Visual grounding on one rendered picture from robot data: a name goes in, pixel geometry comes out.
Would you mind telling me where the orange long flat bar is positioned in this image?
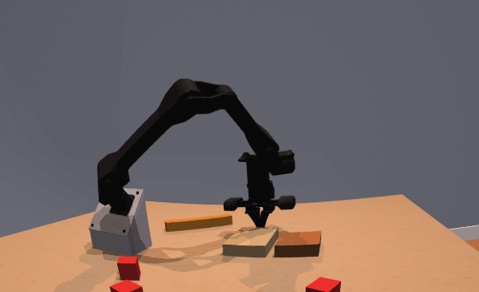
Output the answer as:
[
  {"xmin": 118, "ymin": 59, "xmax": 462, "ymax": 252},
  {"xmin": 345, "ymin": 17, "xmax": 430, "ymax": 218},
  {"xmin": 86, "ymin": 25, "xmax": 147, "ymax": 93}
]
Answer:
[{"xmin": 164, "ymin": 214, "xmax": 233, "ymax": 232}]

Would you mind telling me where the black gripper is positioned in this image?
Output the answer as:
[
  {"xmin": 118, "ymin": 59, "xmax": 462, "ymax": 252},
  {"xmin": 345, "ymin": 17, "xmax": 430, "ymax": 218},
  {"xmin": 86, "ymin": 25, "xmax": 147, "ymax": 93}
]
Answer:
[{"xmin": 224, "ymin": 177, "xmax": 296, "ymax": 228}]

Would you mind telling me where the small red cube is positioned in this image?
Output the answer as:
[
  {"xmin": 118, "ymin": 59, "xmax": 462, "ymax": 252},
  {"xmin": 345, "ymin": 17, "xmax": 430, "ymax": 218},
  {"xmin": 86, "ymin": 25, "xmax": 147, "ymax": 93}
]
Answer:
[
  {"xmin": 110, "ymin": 279, "xmax": 143, "ymax": 292},
  {"xmin": 117, "ymin": 256, "xmax": 140, "ymax": 281},
  {"xmin": 306, "ymin": 277, "xmax": 341, "ymax": 292}
]

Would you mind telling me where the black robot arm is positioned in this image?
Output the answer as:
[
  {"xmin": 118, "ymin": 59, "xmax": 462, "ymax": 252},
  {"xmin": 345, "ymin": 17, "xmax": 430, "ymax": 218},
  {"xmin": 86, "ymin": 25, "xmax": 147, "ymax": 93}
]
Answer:
[{"xmin": 97, "ymin": 79, "xmax": 295, "ymax": 217}]

